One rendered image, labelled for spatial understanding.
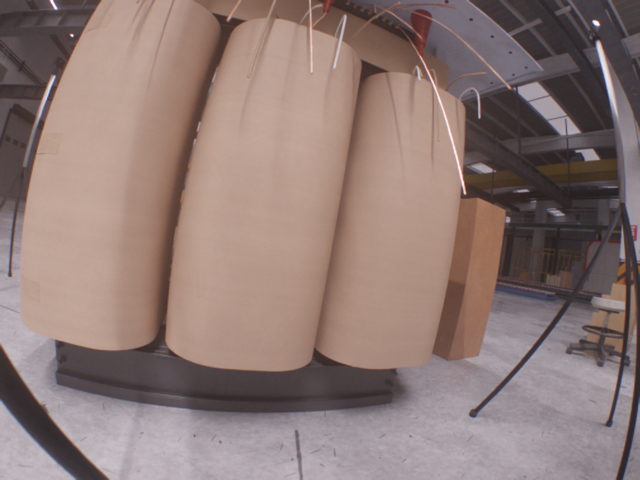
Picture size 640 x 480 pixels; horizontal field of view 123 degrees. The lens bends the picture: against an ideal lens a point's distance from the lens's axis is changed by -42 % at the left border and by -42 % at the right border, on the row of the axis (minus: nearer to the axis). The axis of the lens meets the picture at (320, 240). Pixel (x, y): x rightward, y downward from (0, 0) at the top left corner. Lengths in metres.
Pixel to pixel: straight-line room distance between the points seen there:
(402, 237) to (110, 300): 0.73
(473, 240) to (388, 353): 1.00
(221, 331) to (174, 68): 0.61
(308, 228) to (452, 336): 1.23
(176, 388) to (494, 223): 1.73
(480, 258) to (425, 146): 1.01
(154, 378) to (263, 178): 0.61
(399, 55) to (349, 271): 0.72
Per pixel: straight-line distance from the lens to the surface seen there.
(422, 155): 0.87
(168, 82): 0.74
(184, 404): 0.91
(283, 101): 0.71
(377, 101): 0.92
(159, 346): 0.89
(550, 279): 15.87
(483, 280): 1.80
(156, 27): 0.81
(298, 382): 0.93
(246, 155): 0.66
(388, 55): 1.04
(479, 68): 1.38
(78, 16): 9.55
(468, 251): 1.69
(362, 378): 1.03
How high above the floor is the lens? 0.53
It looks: 1 degrees up
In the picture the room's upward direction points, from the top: 10 degrees clockwise
